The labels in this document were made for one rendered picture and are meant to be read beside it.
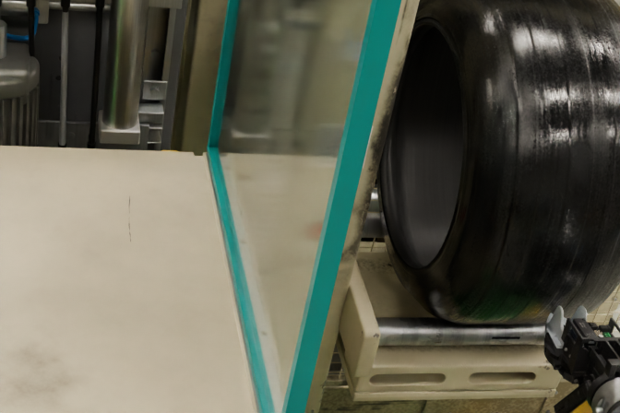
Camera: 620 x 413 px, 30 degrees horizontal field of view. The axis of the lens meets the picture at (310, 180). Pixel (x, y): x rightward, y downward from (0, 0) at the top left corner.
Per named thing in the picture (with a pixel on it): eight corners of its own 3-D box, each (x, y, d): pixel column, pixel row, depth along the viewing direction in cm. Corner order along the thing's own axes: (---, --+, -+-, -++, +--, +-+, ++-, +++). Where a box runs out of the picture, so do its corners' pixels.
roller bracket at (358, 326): (352, 380, 183) (364, 335, 178) (307, 225, 215) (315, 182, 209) (373, 380, 184) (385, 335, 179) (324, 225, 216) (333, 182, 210)
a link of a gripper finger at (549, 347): (566, 330, 171) (590, 366, 164) (564, 340, 172) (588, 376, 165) (537, 330, 170) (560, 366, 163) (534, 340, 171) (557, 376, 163)
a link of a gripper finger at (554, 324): (559, 289, 173) (585, 324, 166) (550, 321, 176) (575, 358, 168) (541, 289, 173) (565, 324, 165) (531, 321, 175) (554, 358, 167)
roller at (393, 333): (360, 336, 189) (367, 351, 185) (363, 312, 187) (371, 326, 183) (555, 336, 197) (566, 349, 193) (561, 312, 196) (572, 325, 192)
